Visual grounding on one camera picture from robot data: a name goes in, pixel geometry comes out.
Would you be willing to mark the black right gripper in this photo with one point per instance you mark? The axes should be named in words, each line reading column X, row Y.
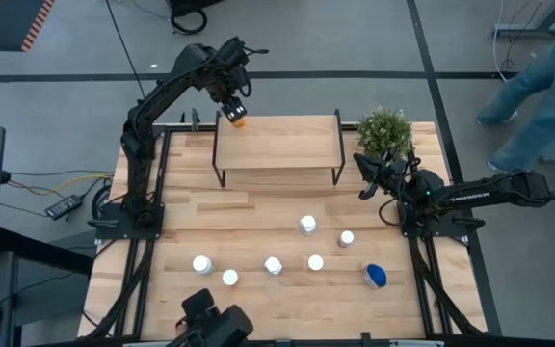
column 398, row 176

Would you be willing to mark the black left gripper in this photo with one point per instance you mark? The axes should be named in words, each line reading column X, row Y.
column 227, row 89

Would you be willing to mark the orange pill bottle white cap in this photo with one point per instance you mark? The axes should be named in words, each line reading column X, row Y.
column 229, row 277
column 239, row 124
column 315, row 262

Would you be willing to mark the pink medicine bottle white cap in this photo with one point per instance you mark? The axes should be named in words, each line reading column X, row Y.
column 346, row 238

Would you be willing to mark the white medicine bottle blue label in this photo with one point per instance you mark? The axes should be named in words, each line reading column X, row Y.
column 308, row 224
column 273, row 265
column 203, row 264

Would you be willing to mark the clear bottle blue cap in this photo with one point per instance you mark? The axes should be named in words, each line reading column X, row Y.
column 375, row 275

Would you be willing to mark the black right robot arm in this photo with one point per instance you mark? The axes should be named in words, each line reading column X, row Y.
column 499, row 190

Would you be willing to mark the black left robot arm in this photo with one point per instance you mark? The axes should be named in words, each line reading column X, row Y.
column 138, row 144

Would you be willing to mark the wooden shelf black metal legs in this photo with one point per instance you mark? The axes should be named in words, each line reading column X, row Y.
column 277, row 142

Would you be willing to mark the small green potted plant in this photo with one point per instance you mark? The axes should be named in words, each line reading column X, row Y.
column 383, row 130

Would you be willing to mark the person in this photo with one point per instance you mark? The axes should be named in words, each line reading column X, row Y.
column 547, row 96

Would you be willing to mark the black power adapter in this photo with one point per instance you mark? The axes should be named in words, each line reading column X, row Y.
column 63, row 207

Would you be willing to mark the grey metal desk leg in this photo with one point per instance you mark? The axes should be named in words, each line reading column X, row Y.
column 523, row 31

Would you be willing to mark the black aluminium table frame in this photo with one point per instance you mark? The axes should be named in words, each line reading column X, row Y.
column 414, row 270

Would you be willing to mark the black table-level camera mount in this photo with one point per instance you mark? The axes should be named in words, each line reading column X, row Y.
column 219, row 323

